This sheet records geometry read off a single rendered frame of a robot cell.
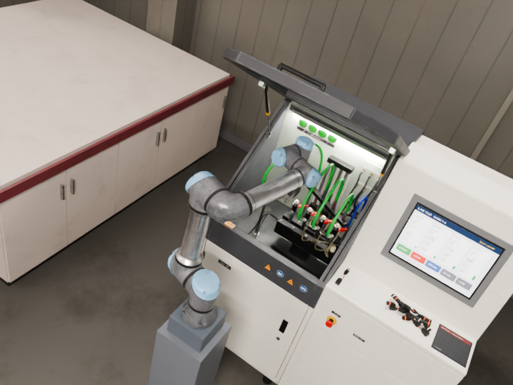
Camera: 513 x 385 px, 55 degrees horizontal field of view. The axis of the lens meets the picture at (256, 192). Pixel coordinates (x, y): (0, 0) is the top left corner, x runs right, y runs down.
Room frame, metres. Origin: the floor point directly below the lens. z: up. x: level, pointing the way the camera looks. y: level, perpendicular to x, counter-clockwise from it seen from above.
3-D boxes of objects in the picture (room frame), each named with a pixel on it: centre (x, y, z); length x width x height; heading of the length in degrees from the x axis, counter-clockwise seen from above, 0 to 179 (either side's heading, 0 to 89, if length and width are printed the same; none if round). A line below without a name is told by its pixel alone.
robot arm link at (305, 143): (1.78, -0.13, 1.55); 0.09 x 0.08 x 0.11; 140
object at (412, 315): (1.56, -0.83, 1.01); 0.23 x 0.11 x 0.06; 67
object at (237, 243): (1.76, -0.12, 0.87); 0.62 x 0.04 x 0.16; 67
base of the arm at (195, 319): (1.31, 0.09, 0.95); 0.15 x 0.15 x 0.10
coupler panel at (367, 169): (2.13, -0.54, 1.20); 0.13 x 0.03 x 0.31; 67
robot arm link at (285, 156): (1.70, -0.09, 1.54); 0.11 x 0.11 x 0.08; 50
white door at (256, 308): (1.75, -0.11, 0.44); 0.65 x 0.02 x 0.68; 67
